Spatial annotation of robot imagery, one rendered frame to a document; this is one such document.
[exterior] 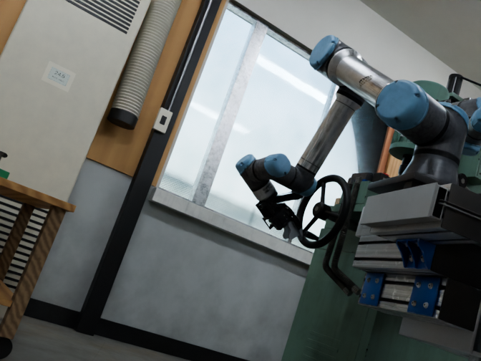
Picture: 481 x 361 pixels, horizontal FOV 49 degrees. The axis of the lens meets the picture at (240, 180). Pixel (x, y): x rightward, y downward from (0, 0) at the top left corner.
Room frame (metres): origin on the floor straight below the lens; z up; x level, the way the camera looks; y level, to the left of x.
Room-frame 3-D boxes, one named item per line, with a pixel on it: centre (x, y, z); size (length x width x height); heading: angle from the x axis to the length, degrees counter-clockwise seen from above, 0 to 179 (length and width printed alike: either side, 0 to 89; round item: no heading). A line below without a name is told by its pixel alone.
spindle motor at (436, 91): (2.03, -0.63, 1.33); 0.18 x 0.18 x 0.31
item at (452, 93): (2.10, -0.75, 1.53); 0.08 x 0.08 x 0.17; 26
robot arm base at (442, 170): (1.29, -0.46, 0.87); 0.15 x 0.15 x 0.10
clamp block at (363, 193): (1.91, -0.47, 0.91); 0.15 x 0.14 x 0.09; 26
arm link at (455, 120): (1.29, -0.46, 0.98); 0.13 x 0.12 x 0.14; 122
